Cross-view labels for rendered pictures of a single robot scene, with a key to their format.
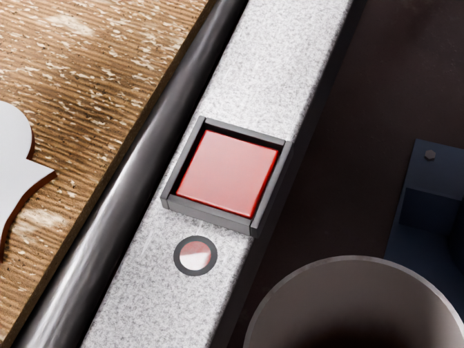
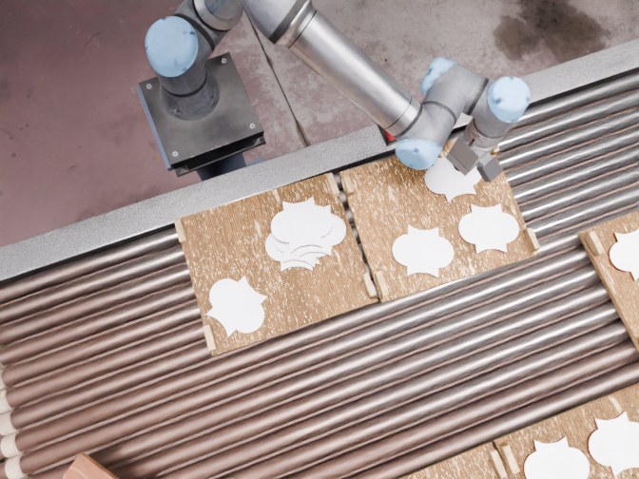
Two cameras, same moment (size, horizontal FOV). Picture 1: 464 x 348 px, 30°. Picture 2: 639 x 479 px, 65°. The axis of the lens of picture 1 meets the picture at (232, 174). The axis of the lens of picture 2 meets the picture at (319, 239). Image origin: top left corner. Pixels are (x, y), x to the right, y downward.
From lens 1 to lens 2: 1.17 m
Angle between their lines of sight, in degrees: 43
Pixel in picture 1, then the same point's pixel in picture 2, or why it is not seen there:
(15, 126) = (429, 175)
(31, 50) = (406, 196)
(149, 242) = not seen: hidden behind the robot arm
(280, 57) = (353, 144)
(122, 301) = not seen: hidden behind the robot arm
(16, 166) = (437, 164)
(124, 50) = (386, 173)
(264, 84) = (363, 142)
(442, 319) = not seen: hidden behind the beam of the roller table
